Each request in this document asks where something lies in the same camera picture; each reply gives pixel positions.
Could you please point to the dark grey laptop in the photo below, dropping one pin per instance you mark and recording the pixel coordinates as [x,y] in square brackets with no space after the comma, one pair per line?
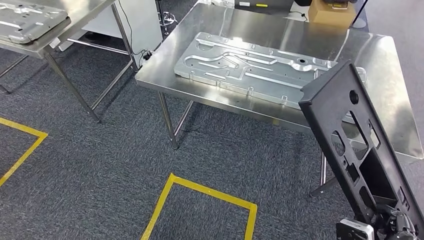
[265,4]

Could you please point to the white power strip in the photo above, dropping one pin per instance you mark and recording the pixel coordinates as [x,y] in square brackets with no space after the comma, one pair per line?
[147,54]

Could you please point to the stainless steel table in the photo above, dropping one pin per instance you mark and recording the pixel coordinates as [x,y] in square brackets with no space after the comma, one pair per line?
[82,8]

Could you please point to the stainless steel workbench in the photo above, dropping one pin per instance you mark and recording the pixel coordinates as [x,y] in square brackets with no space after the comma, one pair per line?
[258,23]

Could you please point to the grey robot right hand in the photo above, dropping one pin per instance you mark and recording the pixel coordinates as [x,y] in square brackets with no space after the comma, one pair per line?
[397,225]

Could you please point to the white cabinet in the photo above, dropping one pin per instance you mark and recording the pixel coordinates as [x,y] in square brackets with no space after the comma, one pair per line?
[142,20]

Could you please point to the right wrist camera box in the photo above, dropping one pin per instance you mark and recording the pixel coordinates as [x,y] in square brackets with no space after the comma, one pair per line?
[354,230]

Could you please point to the black plastic plate part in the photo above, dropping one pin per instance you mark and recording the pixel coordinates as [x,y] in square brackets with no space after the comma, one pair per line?
[326,106]

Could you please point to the black stool chrome base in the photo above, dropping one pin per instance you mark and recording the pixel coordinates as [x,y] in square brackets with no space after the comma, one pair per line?
[167,18]

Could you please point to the silver stamped metal panel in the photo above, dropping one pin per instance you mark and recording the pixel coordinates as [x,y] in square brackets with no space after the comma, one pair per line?
[232,66]
[30,20]

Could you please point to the brown cardboard box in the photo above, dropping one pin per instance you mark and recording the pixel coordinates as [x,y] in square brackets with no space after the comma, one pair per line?
[331,16]

